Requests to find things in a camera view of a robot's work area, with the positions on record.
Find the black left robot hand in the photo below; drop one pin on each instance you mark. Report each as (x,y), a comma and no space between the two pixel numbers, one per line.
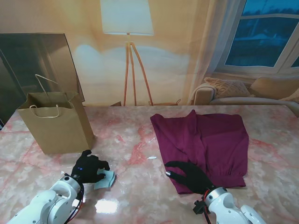
(87,170)

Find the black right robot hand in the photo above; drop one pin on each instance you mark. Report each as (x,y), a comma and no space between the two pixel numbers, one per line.
(194,178)

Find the light blue sock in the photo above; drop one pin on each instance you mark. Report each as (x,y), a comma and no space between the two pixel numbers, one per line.
(108,180)

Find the purple shorts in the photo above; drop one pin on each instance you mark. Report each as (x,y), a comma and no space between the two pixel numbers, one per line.
(210,140)

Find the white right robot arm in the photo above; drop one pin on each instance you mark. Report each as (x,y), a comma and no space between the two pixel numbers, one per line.
(229,207)

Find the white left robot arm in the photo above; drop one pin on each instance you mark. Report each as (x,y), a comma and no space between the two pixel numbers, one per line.
(46,203)

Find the kraft paper bag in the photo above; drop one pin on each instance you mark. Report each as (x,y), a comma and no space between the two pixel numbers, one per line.
(60,130)

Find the beige sofa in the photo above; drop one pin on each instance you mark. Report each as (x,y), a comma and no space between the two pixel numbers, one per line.
(233,100)

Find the knitted cream cushion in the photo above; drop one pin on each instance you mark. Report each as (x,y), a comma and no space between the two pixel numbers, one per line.
(229,87)

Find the plain tan cushion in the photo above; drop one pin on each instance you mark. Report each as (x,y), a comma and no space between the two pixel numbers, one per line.
(275,88)

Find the dark mirror panel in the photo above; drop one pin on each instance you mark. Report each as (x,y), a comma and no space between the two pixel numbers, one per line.
(23,58)

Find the sheer cream curtain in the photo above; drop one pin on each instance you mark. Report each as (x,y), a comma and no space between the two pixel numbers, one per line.
(210,46)

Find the white framed window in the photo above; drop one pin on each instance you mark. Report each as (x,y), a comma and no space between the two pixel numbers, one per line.
(257,42)

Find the tripod floor lamp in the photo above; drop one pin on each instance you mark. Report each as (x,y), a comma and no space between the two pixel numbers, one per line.
(127,16)

